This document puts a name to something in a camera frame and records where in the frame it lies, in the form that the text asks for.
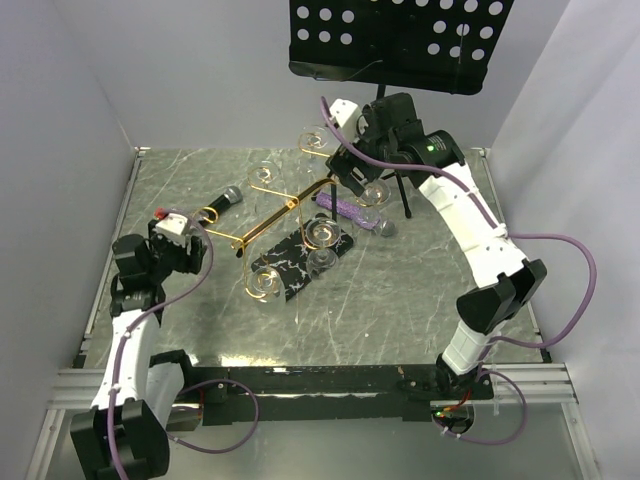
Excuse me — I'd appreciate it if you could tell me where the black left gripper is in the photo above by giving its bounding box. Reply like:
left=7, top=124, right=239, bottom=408
left=147, top=220, right=205, bottom=282

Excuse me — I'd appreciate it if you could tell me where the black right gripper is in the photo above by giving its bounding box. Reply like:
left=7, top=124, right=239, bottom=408
left=325, top=109, right=397, bottom=197

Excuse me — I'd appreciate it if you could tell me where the gold wine glass rack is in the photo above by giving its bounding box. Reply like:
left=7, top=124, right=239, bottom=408
left=195, top=163, right=347, bottom=297

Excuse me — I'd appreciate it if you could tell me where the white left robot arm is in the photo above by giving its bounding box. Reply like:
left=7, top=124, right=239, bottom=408
left=70, top=211, right=213, bottom=479

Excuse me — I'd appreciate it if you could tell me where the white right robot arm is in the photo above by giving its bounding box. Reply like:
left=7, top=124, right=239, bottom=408
left=321, top=93, right=547, bottom=399

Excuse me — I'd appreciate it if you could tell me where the back right wine glass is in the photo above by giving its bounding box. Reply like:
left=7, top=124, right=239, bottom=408
left=357, top=181, right=391, bottom=233

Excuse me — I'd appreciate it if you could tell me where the back left wine glass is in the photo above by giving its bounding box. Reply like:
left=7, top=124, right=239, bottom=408
left=298, top=125, right=331, bottom=176

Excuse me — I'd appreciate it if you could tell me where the black marble rack base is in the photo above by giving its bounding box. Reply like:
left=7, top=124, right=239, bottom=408
left=246, top=214, right=354, bottom=302

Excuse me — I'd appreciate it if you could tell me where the front left wine glass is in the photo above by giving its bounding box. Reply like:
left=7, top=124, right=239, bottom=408
left=247, top=161, right=279, bottom=214

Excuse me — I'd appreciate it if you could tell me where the front right wine glass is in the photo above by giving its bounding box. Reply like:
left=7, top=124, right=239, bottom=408
left=248, top=266, right=286, bottom=315

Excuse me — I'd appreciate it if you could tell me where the purple glitter microphone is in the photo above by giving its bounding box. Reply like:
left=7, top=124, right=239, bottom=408
left=315, top=192, right=397, bottom=238

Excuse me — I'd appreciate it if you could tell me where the black microphone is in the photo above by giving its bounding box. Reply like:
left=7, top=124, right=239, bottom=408
left=207, top=185, right=243, bottom=215

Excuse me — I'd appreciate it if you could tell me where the black music stand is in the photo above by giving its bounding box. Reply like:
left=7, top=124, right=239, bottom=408
left=287, top=0, right=516, bottom=219

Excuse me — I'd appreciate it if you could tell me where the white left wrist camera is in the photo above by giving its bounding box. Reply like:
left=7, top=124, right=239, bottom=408
left=152, top=209, right=191, bottom=247

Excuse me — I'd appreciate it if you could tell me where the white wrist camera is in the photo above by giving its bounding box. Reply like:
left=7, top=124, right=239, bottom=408
left=152, top=209, right=191, bottom=247
left=329, top=98, right=361, bottom=141

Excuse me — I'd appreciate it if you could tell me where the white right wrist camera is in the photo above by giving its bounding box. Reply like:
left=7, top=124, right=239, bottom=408
left=329, top=98, right=361, bottom=141

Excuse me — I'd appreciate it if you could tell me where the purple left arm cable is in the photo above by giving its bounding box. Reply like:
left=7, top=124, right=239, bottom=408
left=104, top=214, right=261, bottom=480

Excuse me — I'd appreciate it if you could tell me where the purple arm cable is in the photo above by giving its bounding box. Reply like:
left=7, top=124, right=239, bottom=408
left=104, top=214, right=261, bottom=480
left=318, top=95, right=599, bottom=447

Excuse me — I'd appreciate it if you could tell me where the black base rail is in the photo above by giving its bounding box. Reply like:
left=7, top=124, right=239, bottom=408
left=177, top=364, right=494, bottom=426

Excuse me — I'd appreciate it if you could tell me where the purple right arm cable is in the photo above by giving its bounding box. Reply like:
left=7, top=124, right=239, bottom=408
left=318, top=95, right=599, bottom=447

